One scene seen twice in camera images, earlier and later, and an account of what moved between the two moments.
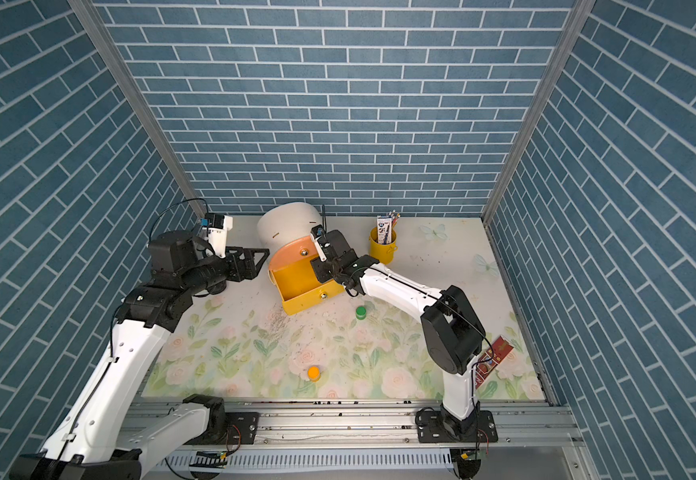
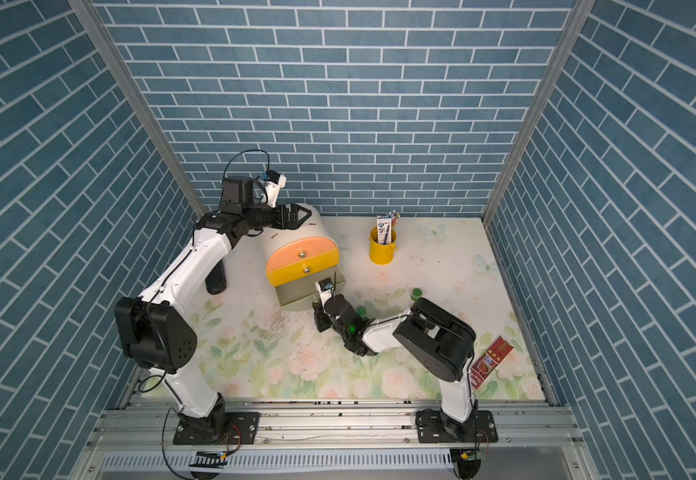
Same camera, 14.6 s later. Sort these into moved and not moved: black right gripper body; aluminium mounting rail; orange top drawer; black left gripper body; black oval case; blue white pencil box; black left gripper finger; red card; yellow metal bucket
Moved: black left gripper body; black right gripper body; black left gripper finger
Not moved: yellow metal bucket; orange top drawer; red card; blue white pencil box; black oval case; aluminium mounting rail
